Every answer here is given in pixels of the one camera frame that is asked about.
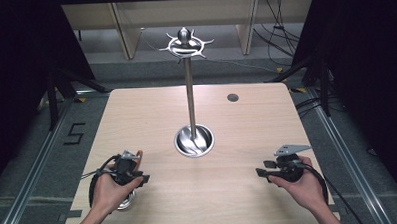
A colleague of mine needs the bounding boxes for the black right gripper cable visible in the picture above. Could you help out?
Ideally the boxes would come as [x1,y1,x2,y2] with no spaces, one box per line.
[297,159,366,224]

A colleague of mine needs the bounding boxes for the black curtain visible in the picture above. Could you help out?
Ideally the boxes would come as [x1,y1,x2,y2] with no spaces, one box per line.
[0,0,101,195]
[288,0,397,210]

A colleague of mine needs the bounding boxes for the aluminium floor rail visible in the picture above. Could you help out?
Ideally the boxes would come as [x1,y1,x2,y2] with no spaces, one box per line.
[285,84,390,224]
[0,89,118,224]

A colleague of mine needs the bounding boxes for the steel cup rack stand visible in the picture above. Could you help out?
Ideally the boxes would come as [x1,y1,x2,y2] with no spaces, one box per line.
[158,25,220,160]

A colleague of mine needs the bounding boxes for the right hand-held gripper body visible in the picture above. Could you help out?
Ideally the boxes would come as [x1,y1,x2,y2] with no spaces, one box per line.
[273,143,314,184]

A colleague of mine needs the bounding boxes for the light wooden desk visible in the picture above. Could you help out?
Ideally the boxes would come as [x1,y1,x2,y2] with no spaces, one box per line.
[62,0,317,64]

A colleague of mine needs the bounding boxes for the shiny steel cup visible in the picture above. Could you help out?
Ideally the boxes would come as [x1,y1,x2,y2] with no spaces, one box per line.
[116,189,138,211]

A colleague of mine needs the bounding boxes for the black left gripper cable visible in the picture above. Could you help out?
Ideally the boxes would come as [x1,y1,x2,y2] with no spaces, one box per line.
[79,154,124,210]

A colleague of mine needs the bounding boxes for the person's right hand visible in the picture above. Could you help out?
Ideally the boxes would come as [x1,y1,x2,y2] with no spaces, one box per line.
[266,155,328,215]

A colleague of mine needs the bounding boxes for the black tripod stand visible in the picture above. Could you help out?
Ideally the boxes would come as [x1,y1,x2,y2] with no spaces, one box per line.
[264,51,334,120]
[44,59,112,132]

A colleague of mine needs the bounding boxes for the person's left hand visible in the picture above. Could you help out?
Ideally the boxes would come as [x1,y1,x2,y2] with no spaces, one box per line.
[88,149,147,218]

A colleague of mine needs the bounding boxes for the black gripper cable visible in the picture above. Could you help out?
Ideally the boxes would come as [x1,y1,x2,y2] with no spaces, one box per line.
[79,154,124,210]
[297,159,366,224]

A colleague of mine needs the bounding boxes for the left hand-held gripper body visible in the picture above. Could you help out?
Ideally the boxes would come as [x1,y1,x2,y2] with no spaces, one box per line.
[111,149,146,188]

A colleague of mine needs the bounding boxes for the black floor cables bundle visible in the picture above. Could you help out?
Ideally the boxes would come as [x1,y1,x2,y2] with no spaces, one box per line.
[251,0,303,69]

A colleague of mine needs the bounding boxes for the black floor cables by rail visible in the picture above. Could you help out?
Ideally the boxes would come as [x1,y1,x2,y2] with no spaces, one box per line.
[294,95,346,119]

